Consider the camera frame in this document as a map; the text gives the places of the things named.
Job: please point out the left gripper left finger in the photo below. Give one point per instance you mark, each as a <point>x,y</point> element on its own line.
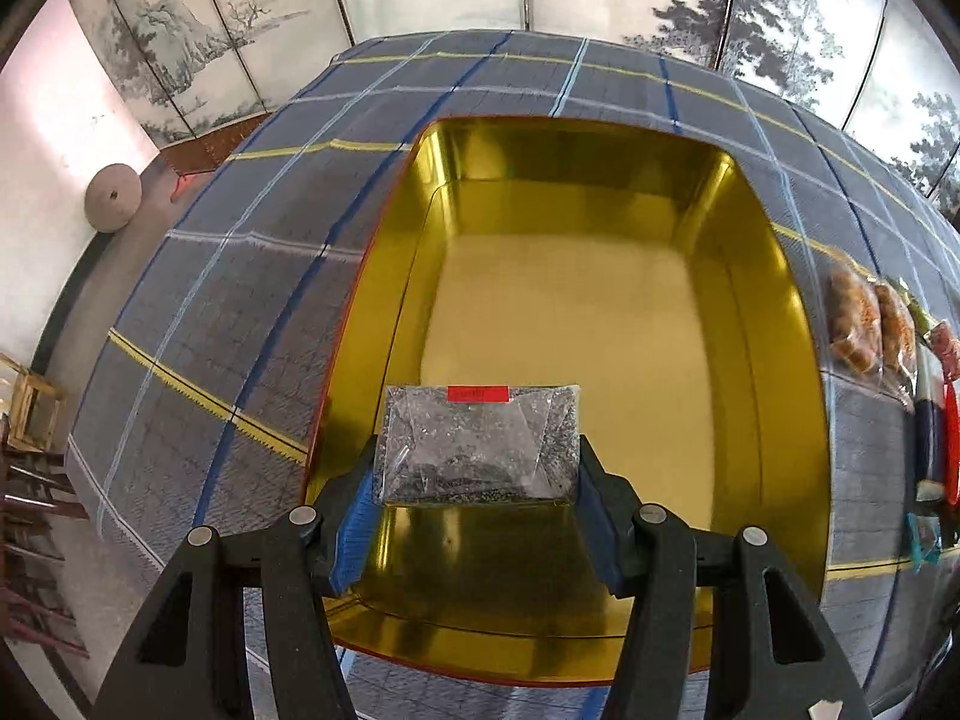
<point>184,655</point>

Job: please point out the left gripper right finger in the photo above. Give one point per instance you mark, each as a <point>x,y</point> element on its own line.
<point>773,655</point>

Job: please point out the blue white paper packet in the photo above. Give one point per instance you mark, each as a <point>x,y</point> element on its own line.
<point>929,411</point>

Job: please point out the red foil snack packet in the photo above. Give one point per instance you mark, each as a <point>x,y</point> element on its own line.
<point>951,445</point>

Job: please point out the silver foil snack packet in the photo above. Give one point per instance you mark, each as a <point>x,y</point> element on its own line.
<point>477,445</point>

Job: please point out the teal small candy wrapper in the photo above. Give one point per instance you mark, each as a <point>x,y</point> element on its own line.
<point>925,540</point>

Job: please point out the blue plaid tablecloth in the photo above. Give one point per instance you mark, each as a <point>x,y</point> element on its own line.
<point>203,395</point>

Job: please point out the small wooden stool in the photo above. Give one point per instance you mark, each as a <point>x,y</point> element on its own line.
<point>31,408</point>

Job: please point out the right fried twist snack bag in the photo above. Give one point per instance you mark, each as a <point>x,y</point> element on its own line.
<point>898,340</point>

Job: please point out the fried twist snack bag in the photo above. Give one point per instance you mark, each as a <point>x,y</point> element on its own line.
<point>898,340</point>
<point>854,320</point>

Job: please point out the pink white snack packet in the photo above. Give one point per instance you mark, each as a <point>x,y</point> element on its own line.
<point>946,346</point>

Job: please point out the left fried twist snack bag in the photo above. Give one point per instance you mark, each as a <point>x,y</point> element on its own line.
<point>854,320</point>

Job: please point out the green cartoon candy packet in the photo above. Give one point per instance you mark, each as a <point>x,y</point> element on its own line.
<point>922,319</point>

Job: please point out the painted folding screen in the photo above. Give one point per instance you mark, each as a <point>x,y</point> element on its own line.
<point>874,68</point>

